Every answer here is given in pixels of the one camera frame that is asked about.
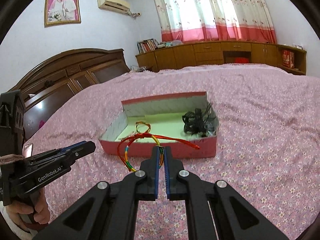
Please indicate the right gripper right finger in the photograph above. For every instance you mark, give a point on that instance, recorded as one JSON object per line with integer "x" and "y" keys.
{"x": 214, "y": 210}

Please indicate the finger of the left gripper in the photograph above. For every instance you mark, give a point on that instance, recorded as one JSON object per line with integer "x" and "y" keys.
{"x": 82, "y": 149}
{"x": 28, "y": 149}

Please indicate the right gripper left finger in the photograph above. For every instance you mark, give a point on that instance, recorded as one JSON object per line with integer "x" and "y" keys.
{"x": 108, "y": 211}

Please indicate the white left sleeve forearm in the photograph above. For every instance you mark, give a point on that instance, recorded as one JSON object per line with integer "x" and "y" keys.
{"x": 13, "y": 228}

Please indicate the pink cardboard jewelry box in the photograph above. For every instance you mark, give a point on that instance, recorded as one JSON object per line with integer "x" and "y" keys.
{"x": 161, "y": 115}

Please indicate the person's left hand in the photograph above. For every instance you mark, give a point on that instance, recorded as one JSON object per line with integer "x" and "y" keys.
{"x": 42, "y": 215}

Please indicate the dark wooden headboard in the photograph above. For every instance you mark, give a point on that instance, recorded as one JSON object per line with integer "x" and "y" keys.
{"x": 49, "y": 85}

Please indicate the pink floral bed sheet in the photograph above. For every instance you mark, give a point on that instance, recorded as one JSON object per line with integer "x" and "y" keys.
{"x": 254, "y": 126}

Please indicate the row of books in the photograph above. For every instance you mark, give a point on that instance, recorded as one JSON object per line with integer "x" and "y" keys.
{"x": 146, "y": 46}

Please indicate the framed wedding photo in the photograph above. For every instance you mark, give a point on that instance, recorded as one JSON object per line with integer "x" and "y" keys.
{"x": 60, "y": 12}

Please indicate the red item in cabinet niche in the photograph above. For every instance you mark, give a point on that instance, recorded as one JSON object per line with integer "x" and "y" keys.
{"x": 241, "y": 60}

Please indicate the long wooden cabinet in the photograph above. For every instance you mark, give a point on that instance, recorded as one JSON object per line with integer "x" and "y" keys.
{"x": 211, "y": 53}

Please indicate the red gift box on shelf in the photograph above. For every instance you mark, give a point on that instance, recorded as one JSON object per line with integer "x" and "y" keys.
{"x": 288, "y": 59}

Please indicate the pink white floral curtain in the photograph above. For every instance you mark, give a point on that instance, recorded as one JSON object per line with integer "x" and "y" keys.
{"x": 215, "y": 20}

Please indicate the cream wall air conditioner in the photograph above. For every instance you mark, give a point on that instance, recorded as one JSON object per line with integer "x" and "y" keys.
{"x": 119, "y": 6}

